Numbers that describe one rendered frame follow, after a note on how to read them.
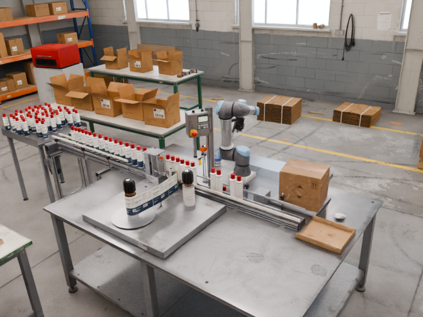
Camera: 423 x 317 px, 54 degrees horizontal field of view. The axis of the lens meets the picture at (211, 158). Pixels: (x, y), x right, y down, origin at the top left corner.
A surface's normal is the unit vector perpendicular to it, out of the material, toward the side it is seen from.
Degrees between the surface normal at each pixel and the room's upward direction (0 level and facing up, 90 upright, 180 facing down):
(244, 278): 0
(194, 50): 90
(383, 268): 0
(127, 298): 1
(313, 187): 90
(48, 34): 90
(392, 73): 90
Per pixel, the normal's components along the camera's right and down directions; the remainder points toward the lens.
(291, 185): -0.49, 0.38
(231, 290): -0.04, -0.91
